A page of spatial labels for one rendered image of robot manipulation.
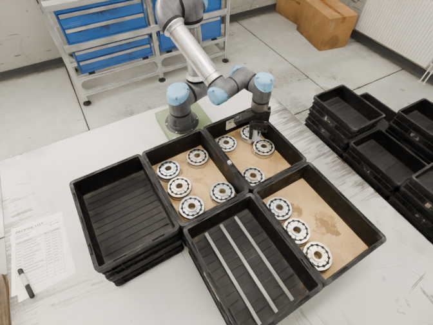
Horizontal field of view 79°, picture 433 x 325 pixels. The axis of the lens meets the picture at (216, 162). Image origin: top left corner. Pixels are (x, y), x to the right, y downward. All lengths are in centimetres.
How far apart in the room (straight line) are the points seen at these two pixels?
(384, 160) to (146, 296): 173
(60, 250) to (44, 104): 219
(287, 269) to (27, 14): 334
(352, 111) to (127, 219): 175
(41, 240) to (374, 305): 136
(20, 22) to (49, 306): 293
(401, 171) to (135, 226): 173
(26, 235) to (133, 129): 73
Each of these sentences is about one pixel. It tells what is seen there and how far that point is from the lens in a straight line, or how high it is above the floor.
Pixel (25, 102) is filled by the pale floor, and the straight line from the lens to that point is 342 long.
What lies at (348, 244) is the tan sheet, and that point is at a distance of 116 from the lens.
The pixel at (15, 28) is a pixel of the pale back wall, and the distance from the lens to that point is 364.
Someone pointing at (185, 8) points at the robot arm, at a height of 135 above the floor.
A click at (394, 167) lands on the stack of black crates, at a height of 38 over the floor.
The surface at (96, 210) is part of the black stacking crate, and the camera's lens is 120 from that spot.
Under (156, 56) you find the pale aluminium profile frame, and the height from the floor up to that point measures 31.
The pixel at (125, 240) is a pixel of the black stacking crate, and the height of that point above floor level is 83.
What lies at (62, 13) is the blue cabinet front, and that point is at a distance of 269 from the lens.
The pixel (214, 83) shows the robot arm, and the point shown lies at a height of 119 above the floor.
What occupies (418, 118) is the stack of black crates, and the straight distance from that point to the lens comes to 244.
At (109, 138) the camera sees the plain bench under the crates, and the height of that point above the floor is 70.
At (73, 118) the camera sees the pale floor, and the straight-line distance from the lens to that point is 297.
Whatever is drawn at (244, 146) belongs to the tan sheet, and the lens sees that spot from 130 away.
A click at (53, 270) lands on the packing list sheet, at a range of 131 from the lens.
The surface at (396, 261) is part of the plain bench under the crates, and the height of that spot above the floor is 70.
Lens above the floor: 181
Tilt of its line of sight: 53 degrees down
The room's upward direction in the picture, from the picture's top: 1 degrees clockwise
